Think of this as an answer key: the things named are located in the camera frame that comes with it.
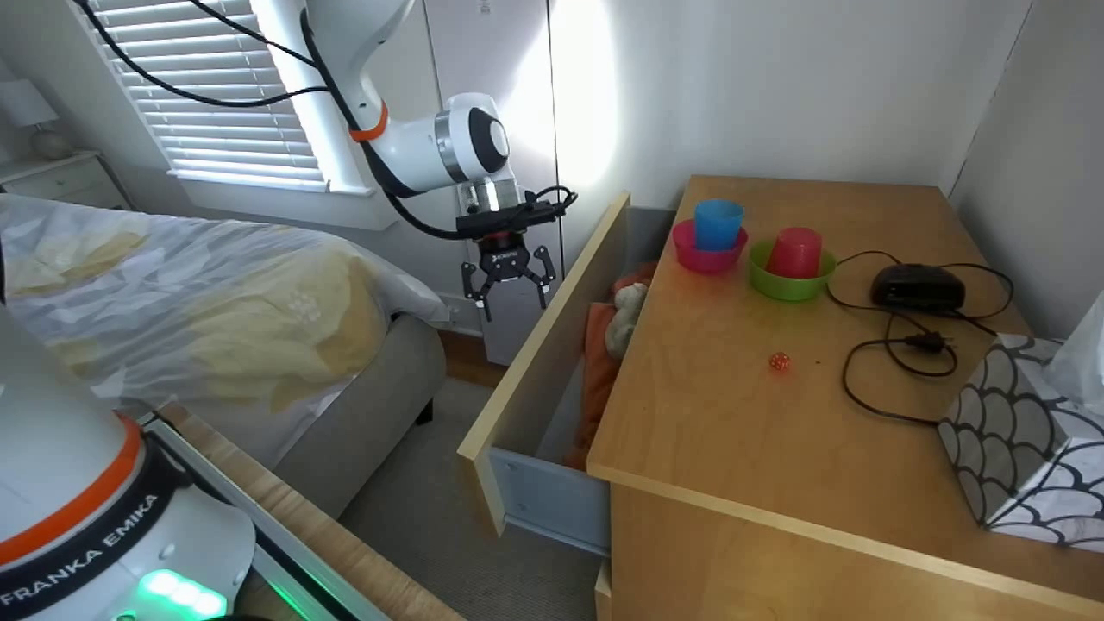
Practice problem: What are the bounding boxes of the black electronic device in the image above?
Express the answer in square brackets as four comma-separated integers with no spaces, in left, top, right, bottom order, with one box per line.
[870,262,970,316]

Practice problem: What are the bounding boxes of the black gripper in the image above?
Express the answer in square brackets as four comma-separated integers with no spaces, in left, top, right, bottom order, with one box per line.
[458,225,561,325]

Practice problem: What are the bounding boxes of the grey bed frame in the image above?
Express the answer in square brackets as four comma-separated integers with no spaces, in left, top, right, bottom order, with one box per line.
[272,308,452,519]

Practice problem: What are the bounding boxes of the scale patterned tissue box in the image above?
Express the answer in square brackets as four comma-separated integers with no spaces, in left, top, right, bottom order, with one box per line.
[934,332,1104,555]

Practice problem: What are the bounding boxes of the orange cable tie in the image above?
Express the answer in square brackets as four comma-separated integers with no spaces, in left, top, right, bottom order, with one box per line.
[347,108,395,148]

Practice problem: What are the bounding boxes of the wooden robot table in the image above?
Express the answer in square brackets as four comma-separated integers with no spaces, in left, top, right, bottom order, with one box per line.
[144,393,466,621]

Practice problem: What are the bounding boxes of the wooden drawer with clothes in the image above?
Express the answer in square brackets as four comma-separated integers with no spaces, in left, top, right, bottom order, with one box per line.
[456,187,676,561]

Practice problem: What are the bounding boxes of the green plastic bowl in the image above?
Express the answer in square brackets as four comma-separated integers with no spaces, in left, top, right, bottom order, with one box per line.
[745,238,842,308]

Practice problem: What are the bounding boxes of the thin black device cable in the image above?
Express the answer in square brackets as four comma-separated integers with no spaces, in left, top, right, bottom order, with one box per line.
[825,248,1020,426]

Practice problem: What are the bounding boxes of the white window blinds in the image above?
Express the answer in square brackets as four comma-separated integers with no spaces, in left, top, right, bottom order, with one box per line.
[83,0,333,194]

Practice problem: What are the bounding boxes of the orange cloth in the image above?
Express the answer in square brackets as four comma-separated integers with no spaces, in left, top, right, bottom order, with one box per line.
[568,296,627,465]

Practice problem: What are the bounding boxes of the white nightstand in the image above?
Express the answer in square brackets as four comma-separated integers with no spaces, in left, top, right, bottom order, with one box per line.
[0,148,131,217]

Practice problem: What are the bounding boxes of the red plastic cup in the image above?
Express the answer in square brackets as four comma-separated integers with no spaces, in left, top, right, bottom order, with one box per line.
[766,225,828,283]

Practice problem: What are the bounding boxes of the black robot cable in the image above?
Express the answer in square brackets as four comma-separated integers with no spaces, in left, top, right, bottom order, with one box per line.
[73,0,579,245]

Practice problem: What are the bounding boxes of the blue plastic cup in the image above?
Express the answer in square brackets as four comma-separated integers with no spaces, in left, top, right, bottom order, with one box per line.
[690,195,749,254]

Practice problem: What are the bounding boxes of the light wooden dresser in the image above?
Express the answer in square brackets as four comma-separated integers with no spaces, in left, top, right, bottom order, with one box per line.
[583,171,1104,621]

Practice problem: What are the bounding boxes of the pale plush toy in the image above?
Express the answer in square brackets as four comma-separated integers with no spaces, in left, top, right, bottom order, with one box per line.
[603,275,657,356]

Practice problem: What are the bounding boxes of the pink plastic bowl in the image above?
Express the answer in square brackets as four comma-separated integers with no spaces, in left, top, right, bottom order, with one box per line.
[668,217,753,278]

